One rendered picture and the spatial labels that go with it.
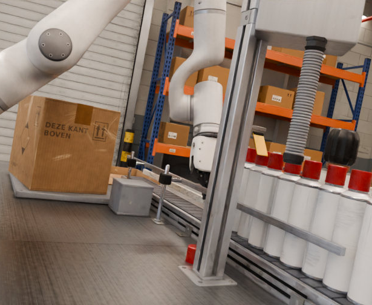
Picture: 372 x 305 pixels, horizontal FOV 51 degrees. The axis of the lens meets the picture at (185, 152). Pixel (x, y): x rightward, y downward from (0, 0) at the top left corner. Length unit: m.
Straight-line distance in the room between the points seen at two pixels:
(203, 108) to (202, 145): 0.11
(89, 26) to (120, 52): 4.16
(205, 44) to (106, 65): 4.04
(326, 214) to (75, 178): 0.77
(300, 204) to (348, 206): 0.10
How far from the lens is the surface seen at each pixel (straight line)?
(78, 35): 0.96
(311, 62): 0.68
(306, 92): 0.67
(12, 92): 0.99
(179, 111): 1.11
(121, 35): 5.18
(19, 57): 1.06
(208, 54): 1.10
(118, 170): 1.92
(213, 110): 1.10
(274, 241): 0.82
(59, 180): 1.22
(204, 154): 1.06
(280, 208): 0.80
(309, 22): 0.71
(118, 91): 5.11
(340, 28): 0.72
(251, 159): 0.93
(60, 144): 1.20
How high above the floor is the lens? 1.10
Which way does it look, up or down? 3 degrees down
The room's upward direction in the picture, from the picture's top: 10 degrees clockwise
